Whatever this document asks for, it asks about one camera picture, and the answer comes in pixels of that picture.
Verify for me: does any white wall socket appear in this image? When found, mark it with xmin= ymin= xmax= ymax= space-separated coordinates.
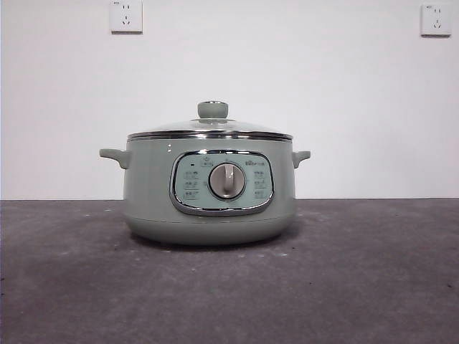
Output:
xmin=420 ymin=3 xmax=453 ymax=37
xmin=109 ymin=0 xmax=144 ymax=35

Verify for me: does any sage green electric pot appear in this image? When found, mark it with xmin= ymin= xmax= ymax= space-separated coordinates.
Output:
xmin=98 ymin=133 xmax=312 ymax=247

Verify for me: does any glass lid with green knob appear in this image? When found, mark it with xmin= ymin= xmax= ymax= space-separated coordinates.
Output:
xmin=127 ymin=100 xmax=293 ymax=140

